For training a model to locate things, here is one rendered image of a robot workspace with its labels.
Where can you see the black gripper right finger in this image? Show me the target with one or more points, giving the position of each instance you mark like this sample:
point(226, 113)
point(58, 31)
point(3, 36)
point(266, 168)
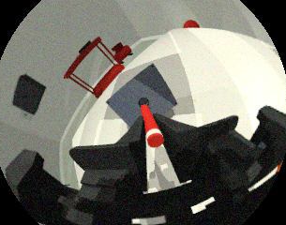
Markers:
point(184, 143)

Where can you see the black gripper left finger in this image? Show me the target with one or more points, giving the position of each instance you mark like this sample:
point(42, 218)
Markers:
point(127, 153)

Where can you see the red peg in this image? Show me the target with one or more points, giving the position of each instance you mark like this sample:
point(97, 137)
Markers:
point(153, 134)

